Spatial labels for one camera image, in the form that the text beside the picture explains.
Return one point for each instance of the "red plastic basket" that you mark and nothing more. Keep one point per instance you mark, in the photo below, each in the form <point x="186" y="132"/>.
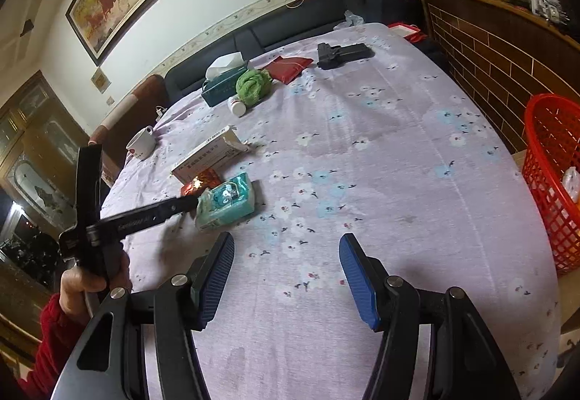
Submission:
<point x="550" y="182"/>

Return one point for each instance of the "red and white box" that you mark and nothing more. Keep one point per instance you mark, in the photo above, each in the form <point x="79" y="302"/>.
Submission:
<point x="408" y="33"/>

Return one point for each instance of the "dark green tissue box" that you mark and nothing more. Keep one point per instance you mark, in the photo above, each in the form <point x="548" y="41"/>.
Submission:
<point x="220" y="87"/>

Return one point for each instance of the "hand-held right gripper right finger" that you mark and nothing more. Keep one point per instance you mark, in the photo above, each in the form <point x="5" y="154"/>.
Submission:
<point x="358" y="282"/>

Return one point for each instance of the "brown wooden chair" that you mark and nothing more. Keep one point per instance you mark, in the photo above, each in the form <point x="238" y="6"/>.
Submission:
<point x="131" y="105"/>

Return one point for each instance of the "small wall placard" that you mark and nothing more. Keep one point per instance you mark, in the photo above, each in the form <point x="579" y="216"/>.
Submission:
<point x="101" y="79"/>

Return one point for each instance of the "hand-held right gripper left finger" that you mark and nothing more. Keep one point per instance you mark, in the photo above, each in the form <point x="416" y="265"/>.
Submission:
<point x="213" y="280"/>

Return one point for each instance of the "wooden brick-pattern cabinet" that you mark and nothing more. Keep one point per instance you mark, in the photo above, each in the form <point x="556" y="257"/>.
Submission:
<point x="494" y="55"/>

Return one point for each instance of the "white medicine box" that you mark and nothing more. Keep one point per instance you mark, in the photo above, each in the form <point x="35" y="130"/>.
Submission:
<point x="208" y="155"/>

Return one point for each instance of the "red foil wrapper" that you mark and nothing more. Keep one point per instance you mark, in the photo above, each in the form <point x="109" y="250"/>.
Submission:
<point x="201" y="182"/>

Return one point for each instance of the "wooden glass-door cabinet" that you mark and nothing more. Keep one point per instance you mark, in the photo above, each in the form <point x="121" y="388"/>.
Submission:
<point x="36" y="155"/>

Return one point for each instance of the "white wrapper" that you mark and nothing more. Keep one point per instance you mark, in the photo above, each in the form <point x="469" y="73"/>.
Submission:
<point x="572" y="184"/>

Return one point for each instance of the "black sofa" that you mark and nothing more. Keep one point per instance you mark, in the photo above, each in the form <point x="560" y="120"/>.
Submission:
<point x="281" y="28"/>

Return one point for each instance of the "person's left hand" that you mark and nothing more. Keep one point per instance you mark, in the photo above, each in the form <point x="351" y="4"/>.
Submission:
<point x="79" y="291"/>

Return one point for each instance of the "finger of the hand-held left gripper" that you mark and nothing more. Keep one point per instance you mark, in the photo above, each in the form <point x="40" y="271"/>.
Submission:
<point x="149" y="215"/>

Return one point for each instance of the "green cloth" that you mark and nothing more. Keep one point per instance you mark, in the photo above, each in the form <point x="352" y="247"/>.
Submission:
<point x="253" y="86"/>

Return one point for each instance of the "person's left forearm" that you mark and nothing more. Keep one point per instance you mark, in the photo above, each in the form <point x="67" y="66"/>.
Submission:
<point x="54" y="345"/>

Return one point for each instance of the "teal tissue pack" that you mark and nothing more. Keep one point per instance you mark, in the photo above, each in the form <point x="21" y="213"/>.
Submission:
<point x="226" y="203"/>

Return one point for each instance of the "white cup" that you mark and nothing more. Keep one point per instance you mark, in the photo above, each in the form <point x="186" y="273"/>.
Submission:
<point x="140" y="144"/>

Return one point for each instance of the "white plastic bottle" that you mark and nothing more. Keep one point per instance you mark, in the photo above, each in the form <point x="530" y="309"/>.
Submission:
<point x="237" y="106"/>

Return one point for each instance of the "crumpled clear plastic bag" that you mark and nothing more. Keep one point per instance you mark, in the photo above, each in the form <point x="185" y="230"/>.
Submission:
<point x="351" y="20"/>

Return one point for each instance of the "red pouch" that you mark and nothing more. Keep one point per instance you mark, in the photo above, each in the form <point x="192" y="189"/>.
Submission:
<point x="287" y="69"/>

